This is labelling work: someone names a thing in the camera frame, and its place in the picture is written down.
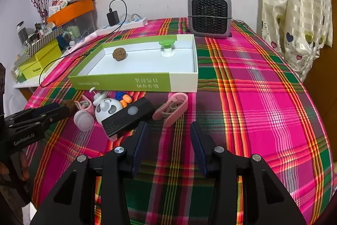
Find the cream patterned curtain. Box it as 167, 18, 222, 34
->
257, 0, 333, 83

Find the yellow-green shoebox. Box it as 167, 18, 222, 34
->
16, 39, 64, 80

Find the grey portable fan heater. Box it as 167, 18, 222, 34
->
187, 0, 233, 39

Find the white knob with green top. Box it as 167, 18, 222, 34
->
158, 39, 176, 58

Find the dark glass jar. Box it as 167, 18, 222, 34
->
16, 22, 29, 43

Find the black rectangular speaker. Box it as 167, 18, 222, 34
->
101, 97, 155, 138

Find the white side table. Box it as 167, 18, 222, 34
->
13, 80, 40, 89

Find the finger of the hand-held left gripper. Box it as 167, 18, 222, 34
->
8, 106, 71, 134
5, 102, 61, 123

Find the blue and orange toy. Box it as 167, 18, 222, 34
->
114, 91, 131, 109

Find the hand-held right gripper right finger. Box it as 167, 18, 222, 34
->
190, 122, 307, 225

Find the brown walnut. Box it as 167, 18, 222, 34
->
62, 99, 77, 113
113, 48, 128, 61

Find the pink plaid blanket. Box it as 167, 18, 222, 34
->
24, 17, 334, 225

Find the person's left hand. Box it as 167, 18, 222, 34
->
0, 152, 31, 185

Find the black charger cable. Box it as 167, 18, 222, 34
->
39, 0, 128, 88

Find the small white jar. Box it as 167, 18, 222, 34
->
74, 110, 95, 132

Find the green and white cardboard box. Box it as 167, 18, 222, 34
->
68, 35, 198, 93

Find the white panda toy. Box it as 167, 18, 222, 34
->
95, 98, 124, 124

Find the white and pink tube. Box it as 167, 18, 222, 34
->
67, 32, 99, 53

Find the grey zigzag striped box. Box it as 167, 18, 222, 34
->
25, 27, 64, 57

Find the white power strip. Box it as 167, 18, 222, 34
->
95, 17, 148, 36

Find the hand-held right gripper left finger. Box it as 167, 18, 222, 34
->
30, 121, 149, 225

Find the clear bin with orange lid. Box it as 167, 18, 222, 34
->
47, 0, 96, 41

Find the pink clip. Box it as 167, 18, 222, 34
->
74, 94, 95, 116
152, 92, 189, 127

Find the black charger plug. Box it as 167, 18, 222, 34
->
106, 11, 119, 26

